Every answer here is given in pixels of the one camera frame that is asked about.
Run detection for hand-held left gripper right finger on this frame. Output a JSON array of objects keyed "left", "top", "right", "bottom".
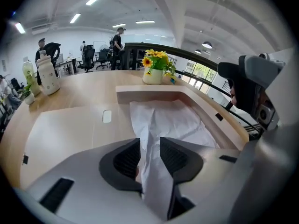
[{"left": 160, "top": 136, "right": 242, "bottom": 220}]

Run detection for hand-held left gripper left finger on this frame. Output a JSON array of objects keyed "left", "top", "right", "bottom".
[{"left": 27, "top": 138, "right": 143, "bottom": 217}]

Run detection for white sheet of paper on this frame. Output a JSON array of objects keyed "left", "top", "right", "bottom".
[{"left": 129, "top": 99, "right": 221, "bottom": 220}]

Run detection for light wooden tray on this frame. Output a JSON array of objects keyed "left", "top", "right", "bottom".
[{"left": 115, "top": 84, "right": 249, "bottom": 152}]

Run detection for person's face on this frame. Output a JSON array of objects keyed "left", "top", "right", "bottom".
[{"left": 229, "top": 86, "right": 237, "bottom": 105}]

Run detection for sunflowers in white pot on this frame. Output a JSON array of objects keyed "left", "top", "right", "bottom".
[{"left": 141, "top": 49, "right": 178, "bottom": 86}]

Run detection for dark curved railing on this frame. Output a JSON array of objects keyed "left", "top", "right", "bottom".
[{"left": 124, "top": 42, "right": 266, "bottom": 136}]

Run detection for small plant in white pot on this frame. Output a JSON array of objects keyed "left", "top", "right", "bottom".
[{"left": 21, "top": 84, "right": 36, "bottom": 105}]

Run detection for white dotted bottle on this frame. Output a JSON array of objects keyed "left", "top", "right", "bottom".
[{"left": 36, "top": 50, "right": 61, "bottom": 96}]

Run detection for white office desk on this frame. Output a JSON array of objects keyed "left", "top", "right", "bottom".
[{"left": 55, "top": 56, "right": 80, "bottom": 79}]

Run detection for clear bottle with green drink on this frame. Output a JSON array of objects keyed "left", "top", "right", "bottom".
[{"left": 22, "top": 56, "right": 42, "bottom": 97}]

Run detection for person's light grey shirt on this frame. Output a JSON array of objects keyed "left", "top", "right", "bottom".
[{"left": 265, "top": 47, "right": 299, "bottom": 128}]

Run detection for ceiling air conditioner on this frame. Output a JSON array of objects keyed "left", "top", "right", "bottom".
[{"left": 31, "top": 24, "right": 58, "bottom": 35}]

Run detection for white oval cable grommet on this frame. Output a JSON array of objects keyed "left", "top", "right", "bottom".
[{"left": 102, "top": 110, "right": 113, "bottom": 124}]

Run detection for head-worn camera rig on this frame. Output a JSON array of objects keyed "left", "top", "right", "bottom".
[{"left": 217, "top": 52, "right": 286, "bottom": 131}]

